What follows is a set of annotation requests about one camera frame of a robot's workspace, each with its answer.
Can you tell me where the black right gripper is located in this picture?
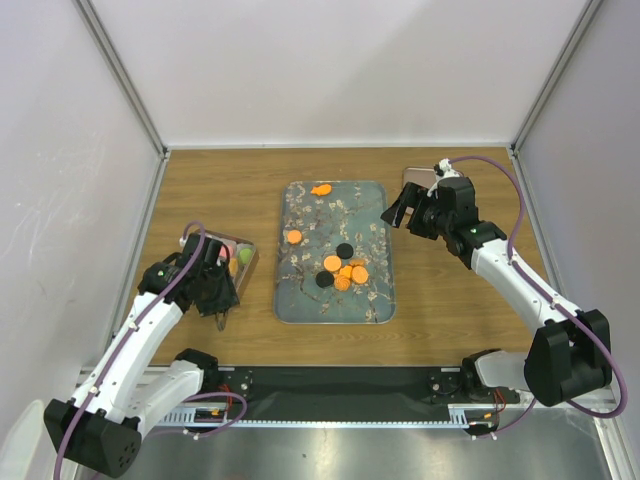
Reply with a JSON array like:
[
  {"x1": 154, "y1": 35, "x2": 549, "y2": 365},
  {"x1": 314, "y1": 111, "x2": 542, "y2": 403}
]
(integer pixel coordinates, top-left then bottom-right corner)
[{"x1": 380, "y1": 182, "x2": 452, "y2": 241}]

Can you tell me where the pink round cookie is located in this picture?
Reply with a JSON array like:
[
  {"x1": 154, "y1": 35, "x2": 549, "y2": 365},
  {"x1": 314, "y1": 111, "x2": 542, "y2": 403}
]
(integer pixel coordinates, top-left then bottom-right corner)
[{"x1": 224, "y1": 242, "x2": 237, "y2": 256}]

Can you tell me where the blue floral serving tray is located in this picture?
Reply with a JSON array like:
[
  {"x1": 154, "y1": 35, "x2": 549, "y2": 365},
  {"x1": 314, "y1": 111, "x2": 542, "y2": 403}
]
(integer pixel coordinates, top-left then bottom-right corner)
[{"x1": 274, "y1": 180, "x2": 396, "y2": 325}]

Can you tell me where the orange flower cookie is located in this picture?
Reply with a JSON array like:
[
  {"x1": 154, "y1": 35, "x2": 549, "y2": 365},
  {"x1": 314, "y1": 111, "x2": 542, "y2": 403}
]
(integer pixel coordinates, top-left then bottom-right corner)
[{"x1": 338, "y1": 265, "x2": 353, "y2": 279}]

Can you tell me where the black sandwich cookie lower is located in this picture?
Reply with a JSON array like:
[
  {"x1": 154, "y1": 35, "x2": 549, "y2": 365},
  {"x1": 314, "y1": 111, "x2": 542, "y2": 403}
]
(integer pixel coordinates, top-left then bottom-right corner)
[{"x1": 315, "y1": 270, "x2": 334, "y2": 288}]

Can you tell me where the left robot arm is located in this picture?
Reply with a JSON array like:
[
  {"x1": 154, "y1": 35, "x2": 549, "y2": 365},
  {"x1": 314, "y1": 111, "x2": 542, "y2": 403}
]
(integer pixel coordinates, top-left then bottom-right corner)
[{"x1": 43, "y1": 231, "x2": 239, "y2": 478}]

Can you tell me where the rose gold tin lid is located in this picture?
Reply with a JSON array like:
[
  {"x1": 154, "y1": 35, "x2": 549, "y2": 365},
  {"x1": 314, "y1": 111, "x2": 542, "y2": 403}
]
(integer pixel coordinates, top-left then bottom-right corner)
[{"x1": 403, "y1": 167, "x2": 440, "y2": 201}]

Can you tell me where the rose gold cookie tin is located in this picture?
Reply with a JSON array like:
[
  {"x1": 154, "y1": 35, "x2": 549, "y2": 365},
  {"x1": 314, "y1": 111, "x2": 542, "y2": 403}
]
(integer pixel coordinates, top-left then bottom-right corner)
[{"x1": 206, "y1": 230, "x2": 259, "y2": 299}]

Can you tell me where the green round cookie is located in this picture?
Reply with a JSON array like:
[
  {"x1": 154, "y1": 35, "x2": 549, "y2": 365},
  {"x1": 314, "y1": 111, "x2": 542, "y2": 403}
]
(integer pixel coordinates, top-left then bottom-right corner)
[{"x1": 238, "y1": 248, "x2": 253, "y2": 265}]

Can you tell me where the white slotted cable duct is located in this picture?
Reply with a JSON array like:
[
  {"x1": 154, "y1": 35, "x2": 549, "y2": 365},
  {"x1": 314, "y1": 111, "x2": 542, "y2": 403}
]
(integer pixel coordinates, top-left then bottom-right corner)
[{"x1": 157, "y1": 403, "x2": 497, "y2": 429}]

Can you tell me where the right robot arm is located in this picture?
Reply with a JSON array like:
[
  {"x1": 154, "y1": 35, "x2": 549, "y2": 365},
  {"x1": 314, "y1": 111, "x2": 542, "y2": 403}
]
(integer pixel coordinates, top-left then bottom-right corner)
[{"x1": 381, "y1": 177, "x2": 612, "y2": 407}]

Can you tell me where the orange swirl cookie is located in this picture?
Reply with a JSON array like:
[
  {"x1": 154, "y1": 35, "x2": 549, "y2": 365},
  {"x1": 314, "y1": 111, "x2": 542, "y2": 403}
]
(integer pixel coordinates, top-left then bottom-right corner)
[{"x1": 334, "y1": 275, "x2": 351, "y2": 292}]

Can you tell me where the black sandwich cookie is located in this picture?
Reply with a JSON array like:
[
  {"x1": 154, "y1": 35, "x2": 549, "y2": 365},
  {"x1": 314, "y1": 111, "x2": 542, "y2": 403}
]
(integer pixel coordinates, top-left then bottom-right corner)
[
  {"x1": 336, "y1": 243, "x2": 354, "y2": 259},
  {"x1": 315, "y1": 270, "x2": 334, "y2": 288}
]

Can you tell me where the plain orange round cookie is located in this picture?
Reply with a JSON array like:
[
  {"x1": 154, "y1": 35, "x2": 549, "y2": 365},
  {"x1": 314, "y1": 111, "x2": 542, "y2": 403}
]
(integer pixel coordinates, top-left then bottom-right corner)
[{"x1": 286, "y1": 230, "x2": 303, "y2": 244}]

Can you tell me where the black sandwich cookie upper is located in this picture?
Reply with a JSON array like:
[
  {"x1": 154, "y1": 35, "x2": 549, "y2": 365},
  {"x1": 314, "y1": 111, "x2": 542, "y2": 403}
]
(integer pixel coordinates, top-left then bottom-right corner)
[{"x1": 336, "y1": 243, "x2": 354, "y2": 259}]

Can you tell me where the orange embossed biscuit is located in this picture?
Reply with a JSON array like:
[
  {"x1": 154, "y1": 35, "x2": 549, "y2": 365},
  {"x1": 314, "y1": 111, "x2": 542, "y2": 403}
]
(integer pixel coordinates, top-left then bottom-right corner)
[
  {"x1": 229, "y1": 258, "x2": 239, "y2": 277},
  {"x1": 323, "y1": 255, "x2": 342, "y2": 272}
]

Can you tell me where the orange sandwich biscuit right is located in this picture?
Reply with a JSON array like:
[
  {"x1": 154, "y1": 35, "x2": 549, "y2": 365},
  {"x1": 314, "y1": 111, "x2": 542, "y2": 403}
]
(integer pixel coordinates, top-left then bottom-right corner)
[{"x1": 351, "y1": 265, "x2": 369, "y2": 284}]

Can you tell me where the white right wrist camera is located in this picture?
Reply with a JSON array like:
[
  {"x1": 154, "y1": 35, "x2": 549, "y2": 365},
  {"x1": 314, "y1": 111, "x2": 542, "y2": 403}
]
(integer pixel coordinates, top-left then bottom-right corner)
[{"x1": 433, "y1": 158, "x2": 464, "y2": 183}]

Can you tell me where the orange fish cookie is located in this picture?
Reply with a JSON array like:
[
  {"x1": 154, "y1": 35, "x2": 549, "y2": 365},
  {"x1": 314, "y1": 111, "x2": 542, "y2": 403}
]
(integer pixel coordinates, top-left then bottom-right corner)
[{"x1": 311, "y1": 184, "x2": 332, "y2": 196}]

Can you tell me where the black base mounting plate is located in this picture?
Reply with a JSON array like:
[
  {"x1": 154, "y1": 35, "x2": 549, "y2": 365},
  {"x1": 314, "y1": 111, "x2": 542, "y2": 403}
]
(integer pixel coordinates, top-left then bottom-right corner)
[{"x1": 214, "y1": 365, "x2": 481, "y2": 424}]

